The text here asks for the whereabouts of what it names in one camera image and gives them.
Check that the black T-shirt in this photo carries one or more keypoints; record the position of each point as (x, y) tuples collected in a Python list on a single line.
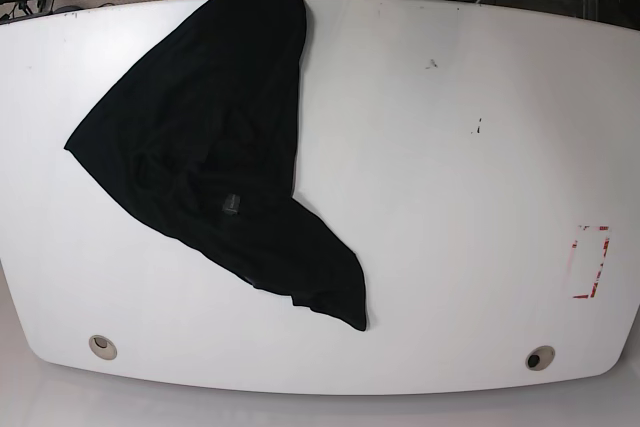
[(198, 141)]

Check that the red tape rectangle marking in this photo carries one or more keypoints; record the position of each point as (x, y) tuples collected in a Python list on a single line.
[(587, 257)]

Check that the left table cable grommet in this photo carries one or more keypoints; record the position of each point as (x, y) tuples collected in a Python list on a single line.
[(102, 347)]

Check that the table cable grommet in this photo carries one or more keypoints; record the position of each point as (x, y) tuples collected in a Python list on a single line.
[(102, 347), (540, 358)]

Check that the right table cable grommet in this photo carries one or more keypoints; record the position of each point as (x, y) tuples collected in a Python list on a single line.
[(540, 358)]

